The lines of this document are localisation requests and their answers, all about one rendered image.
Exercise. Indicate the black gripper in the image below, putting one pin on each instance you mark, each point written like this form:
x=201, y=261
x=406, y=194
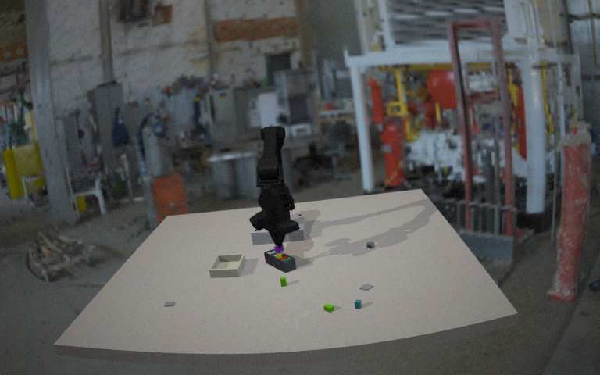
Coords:
x=280, y=228

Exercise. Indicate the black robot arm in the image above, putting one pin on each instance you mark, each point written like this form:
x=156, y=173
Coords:
x=270, y=169

